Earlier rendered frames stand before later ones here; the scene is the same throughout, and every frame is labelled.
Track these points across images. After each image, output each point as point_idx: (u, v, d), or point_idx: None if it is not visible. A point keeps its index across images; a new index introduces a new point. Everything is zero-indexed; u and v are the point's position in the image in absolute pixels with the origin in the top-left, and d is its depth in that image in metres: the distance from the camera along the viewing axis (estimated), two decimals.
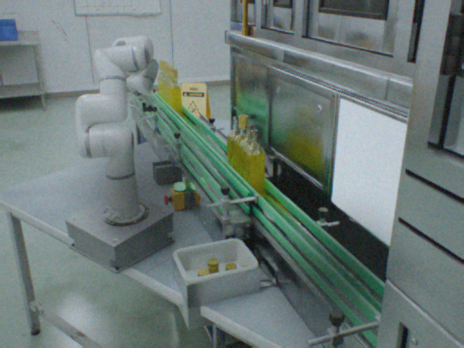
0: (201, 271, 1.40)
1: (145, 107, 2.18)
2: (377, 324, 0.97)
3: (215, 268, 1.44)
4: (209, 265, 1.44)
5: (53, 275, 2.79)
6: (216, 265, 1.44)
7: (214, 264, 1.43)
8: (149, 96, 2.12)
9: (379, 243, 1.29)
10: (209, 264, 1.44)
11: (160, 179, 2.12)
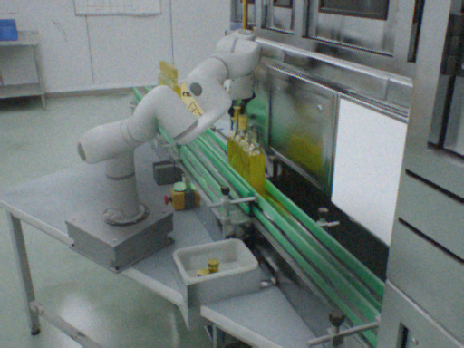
0: (201, 271, 1.40)
1: (244, 106, 1.70)
2: (377, 324, 0.97)
3: (215, 268, 1.44)
4: (209, 265, 1.44)
5: (53, 275, 2.79)
6: (216, 265, 1.44)
7: (214, 264, 1.43)
8: None
9: (379, 243, 1.29)
10: (209, 264, 1.44)
11: (160, 179, 2.12)
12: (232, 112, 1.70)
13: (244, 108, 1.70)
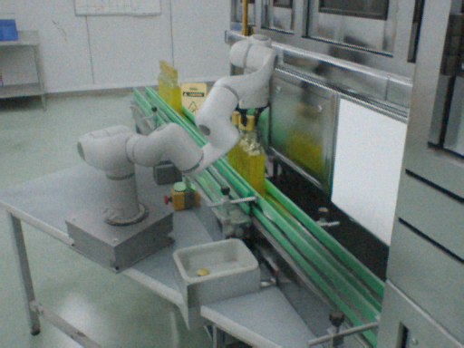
0: (201, 271, 1.40)
1: (257, 115, 1.61)
2: (377, 324, 0.97)
3: (254, 120, 1.63)
4: (254, 120, 1.61)
5: (53, 275, 2.79)
6: (253, 117, 1.63)
7: (254, 116, 1.62)
8: None
9: (379, 243, 1.29)
10: (254, 118, 1.61)
11: (160, 179, 2.12)
12: (245, 122, 1.60)
13: (257, 117, 1.61)
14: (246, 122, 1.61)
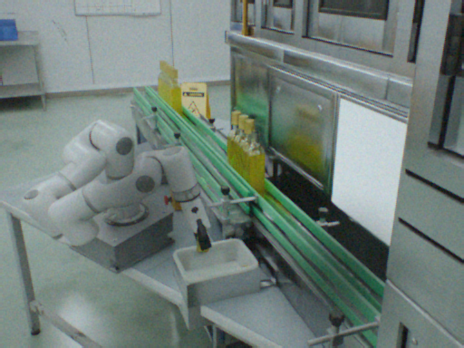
0: None
1: (198, 239, 1.32)
2: (377, 324, 0.97)
3: (254, 124, 1.63)
4: (254, 122, 1.62)
5: (53, 275, 2.79)
6: (253, 120, 1.63)
7: (254, 120, 1.63)
8: None
9: (379, 243, 1.29)
10: (253, 121, 1.61)
11: (160, 179, 2.12)
12: (195, 238, 1.37)
13: (198, 241, 1.33)
14: (246, 126, 1.62)
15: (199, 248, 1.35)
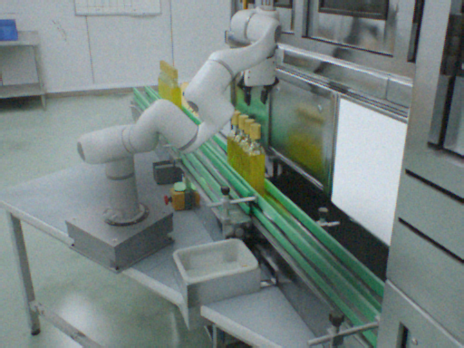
0: (255, 125, 1.56)
1: (266, 93, 1.52)
2: (377, 324, 0.97)
3: (254, 124, 1.63)
4: (254, 122, 1.62)
5: (53, 275, 2.79)
6: (253, 120, 1.63)
7: (254, 120, 1.63)
8: None
9: (379, 243, 1.29)
10: (253, 121, 1.61)
11: (160, 179, 2.12)
12: (248, 101, 1.52)
13: (266, 95, 1.52)
14: (246, 126, 1.62)
15: (259, 134, 1.57)
